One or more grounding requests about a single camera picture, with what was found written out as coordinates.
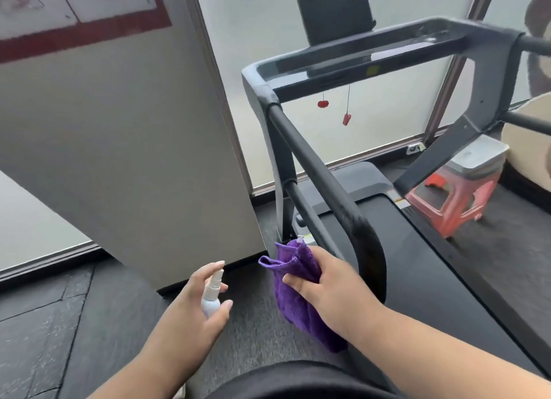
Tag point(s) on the grey treadmill base with uprights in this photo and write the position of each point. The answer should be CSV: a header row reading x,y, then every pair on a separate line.
x,y
430,274

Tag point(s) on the white power strip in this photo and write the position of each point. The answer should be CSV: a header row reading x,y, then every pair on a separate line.
x,y
415,148

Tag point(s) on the beige upholstered chair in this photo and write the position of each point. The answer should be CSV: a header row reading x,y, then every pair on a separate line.
x,y
529,153

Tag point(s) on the red bordered wall poster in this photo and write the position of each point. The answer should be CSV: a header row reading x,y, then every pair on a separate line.
x,y
86,28

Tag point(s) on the black treadmill handrail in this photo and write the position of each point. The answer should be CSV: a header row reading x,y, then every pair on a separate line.
x,y
534,121
327,183

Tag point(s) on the person's left hand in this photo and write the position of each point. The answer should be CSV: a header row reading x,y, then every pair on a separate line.
x,y
185,334

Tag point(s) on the white spray bottle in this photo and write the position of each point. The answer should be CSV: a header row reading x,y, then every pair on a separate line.
x,y
211,306

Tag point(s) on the red safety knob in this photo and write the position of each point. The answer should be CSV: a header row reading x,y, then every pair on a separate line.
x,y
323,103

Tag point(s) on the black shirt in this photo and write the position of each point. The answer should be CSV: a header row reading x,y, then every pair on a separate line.
x,y
292,383

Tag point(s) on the white plastic tub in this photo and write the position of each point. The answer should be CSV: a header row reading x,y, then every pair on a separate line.
x,y
478,153

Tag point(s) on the person's right hand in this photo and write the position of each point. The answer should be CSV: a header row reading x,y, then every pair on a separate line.
x,y
344,299

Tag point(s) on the purple microfibre cloth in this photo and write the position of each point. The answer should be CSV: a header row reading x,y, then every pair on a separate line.
x,y
292,304

